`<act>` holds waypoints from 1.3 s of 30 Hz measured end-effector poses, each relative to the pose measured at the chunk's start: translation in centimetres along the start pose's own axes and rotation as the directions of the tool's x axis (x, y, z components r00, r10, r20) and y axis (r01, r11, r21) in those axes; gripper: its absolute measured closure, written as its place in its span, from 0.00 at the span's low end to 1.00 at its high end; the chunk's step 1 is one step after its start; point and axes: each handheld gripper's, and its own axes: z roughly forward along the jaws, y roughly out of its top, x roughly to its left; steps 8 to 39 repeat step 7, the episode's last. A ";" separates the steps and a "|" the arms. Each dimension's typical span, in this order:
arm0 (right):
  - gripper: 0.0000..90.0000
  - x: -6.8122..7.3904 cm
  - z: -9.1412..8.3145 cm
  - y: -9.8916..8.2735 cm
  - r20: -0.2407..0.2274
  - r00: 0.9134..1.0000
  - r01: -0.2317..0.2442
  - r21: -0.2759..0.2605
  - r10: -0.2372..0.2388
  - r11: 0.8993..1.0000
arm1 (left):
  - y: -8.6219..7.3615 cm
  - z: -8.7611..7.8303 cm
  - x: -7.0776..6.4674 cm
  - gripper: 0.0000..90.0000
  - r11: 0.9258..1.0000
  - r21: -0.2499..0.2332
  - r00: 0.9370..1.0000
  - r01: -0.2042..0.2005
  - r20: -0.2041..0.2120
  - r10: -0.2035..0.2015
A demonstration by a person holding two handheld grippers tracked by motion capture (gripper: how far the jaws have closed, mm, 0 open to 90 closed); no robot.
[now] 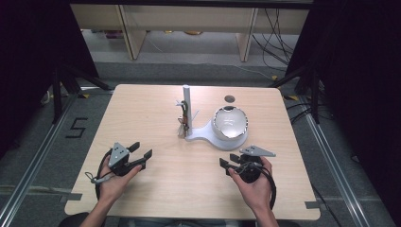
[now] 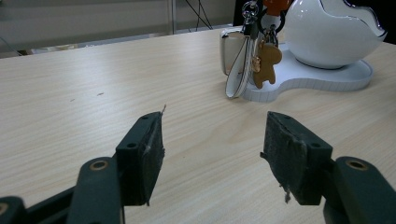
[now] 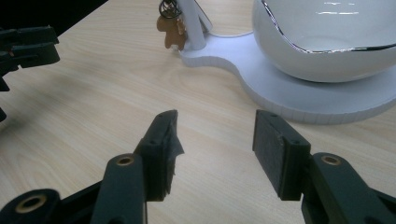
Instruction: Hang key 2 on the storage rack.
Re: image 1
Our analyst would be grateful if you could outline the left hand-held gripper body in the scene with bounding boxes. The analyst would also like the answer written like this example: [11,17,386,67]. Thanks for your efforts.
[107,142,140,177]

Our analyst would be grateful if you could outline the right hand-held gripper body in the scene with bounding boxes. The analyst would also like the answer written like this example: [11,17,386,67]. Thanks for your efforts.
[235,145,277,184]

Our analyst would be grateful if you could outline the white key rack stand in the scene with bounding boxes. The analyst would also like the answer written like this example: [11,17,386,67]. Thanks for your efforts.
[175,84,250,151]

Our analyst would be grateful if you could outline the person's right hand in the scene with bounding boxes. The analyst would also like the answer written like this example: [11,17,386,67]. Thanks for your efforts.
[228,156,274,216]

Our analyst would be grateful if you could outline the person's left hand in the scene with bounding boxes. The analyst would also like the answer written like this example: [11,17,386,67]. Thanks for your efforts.
[98,164,144,203]

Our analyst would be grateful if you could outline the silver metal bowl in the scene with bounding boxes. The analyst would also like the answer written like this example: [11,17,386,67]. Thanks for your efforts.
[213,106,250,142]

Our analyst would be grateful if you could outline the black metal stand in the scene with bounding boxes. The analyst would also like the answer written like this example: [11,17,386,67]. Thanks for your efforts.
[50,62,115,125]
[268,65,323,125]

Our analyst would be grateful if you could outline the light wooden shelf unit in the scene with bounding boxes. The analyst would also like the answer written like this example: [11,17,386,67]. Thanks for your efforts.
[69,3,310,62]

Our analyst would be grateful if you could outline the dark curtain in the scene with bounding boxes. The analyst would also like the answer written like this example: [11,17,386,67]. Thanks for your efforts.
[285,0,401,227]
[0,0,99,160]

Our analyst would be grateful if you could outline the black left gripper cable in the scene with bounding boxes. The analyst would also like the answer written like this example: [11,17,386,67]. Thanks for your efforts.
[84,148,115,201]

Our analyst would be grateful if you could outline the aluminium floor rail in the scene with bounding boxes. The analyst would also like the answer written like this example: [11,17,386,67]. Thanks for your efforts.
[0,94,79,227]
[298,96,371,227]

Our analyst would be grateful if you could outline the black floor cables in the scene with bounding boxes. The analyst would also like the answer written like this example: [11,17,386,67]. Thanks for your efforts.
[251,8,301,73]

